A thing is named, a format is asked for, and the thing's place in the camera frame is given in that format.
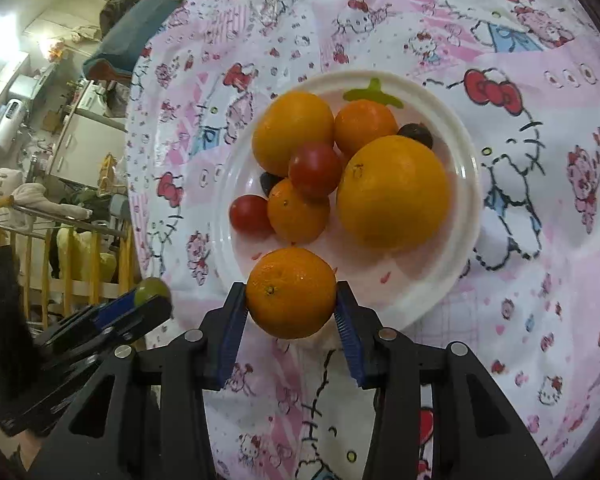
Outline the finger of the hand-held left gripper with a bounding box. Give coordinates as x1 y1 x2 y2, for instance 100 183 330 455
30 292 139 347
40 296 174 378

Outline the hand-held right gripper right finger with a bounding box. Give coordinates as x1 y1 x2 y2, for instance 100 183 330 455
334 281 554 480

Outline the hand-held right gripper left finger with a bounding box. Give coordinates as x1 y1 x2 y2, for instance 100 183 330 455
27 282 249 480

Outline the green grape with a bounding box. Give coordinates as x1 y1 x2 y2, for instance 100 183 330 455
133 276 172 307

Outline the round orange mandarin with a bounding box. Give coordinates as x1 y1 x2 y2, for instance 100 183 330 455
245 247 337 340

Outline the white plate with strawberry print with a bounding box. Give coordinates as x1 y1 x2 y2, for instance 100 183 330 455
211 70 482 335

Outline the red cherry tomato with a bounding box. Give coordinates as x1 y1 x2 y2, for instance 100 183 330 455
288 141 343 200
229 194 276 235

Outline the small mandarin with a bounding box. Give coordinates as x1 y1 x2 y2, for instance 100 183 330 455
267 178 331 243

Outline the large orange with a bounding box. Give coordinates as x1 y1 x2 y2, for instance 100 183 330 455
336 135 452 250

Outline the dark purple grape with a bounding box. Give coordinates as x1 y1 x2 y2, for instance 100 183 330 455
397 122 434 151
259 171 287 198

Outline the yellow plush toy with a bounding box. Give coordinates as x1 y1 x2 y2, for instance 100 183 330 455
55 227 118 286

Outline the wooden railing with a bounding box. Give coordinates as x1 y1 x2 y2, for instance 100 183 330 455
0 195 143 331

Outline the grey stool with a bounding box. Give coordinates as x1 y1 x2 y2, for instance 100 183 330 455
105 194 131 221

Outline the white mop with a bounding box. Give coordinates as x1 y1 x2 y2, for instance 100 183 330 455
0 182 93 221

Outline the white refrigerator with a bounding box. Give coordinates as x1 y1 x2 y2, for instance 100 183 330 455
47 105 128 191

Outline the pink cartoon printed bedsheet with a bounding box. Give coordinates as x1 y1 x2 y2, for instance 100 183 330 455
125 0 600 480

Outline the white water heater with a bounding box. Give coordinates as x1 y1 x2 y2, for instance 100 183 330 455
0 99 28 158

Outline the deep orange mandarin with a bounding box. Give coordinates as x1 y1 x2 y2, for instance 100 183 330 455
334 99 400 159

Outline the yellow-orange mandarin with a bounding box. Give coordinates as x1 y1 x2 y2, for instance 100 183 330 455
251 91 336 178

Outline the blue cushion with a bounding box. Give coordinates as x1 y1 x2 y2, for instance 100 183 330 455
82 0 188 83

